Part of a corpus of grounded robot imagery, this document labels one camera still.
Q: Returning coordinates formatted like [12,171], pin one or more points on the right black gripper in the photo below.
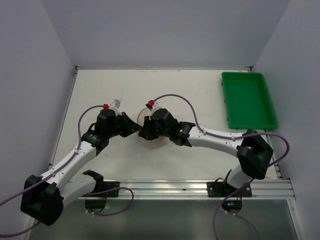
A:
[152,126]

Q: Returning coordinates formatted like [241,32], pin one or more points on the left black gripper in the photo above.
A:
[122,124]

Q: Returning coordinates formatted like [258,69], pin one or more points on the cream mesh laundry bag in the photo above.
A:
[150,144]

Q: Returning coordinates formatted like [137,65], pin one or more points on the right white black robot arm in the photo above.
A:
[252,151]

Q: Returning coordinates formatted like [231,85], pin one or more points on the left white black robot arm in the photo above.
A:
[45,197]

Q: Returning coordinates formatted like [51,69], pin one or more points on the green plastic tray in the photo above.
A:
[248,102]

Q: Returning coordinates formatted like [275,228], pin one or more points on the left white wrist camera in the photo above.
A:
[115,105]

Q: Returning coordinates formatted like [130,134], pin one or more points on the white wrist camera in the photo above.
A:
[153,106]
[115,105]

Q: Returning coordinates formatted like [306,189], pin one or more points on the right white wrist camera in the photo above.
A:
[153,106]

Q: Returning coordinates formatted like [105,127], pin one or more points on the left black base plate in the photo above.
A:
[108,186]

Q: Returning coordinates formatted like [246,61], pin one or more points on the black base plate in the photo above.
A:
[108,186]
[215,188]

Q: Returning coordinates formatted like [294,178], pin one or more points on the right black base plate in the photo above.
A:
[215,188]

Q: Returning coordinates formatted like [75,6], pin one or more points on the aluminium mounting rail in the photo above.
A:
[270,189]

